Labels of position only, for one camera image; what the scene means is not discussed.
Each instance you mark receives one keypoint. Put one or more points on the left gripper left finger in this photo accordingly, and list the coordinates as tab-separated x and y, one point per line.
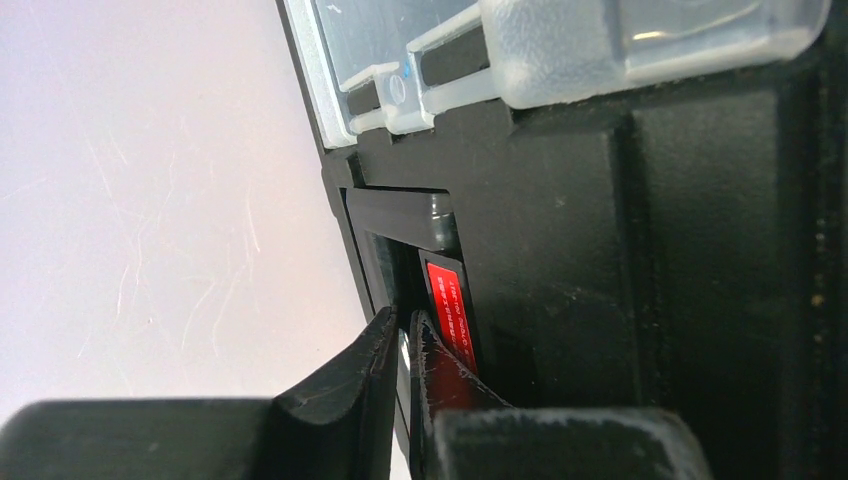
335	424

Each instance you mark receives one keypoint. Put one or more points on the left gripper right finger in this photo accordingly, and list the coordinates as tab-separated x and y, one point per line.
461	429

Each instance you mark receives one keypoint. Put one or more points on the black plastic toolbox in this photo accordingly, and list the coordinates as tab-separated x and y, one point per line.
602	204

